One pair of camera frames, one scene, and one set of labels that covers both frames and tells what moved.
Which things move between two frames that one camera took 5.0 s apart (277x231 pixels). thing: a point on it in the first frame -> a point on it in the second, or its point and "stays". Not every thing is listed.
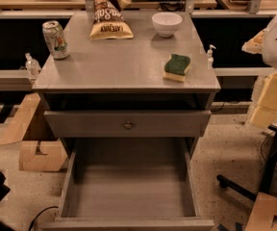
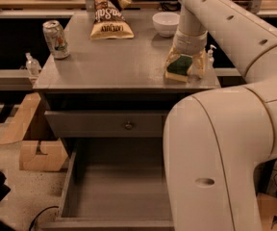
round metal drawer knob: x=128 y=125 stays
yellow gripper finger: x=276 y=94 -> x=189 y=44
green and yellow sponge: x=176 y=67 stays
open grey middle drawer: x=128 y=184 stays
